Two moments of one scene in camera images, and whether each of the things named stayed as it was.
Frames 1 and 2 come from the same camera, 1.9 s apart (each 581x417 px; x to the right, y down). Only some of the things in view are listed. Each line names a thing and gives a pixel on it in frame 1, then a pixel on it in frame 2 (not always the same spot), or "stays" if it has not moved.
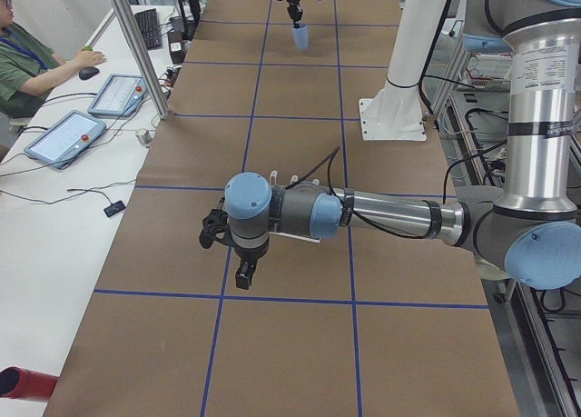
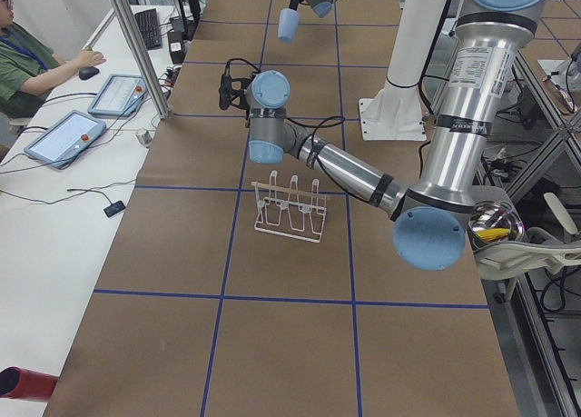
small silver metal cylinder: x=144 y=137 stays
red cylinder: x=18 y=382 stays
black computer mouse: x=87 y=72 stays
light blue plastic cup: x=301 y=36 → x=288 y=24
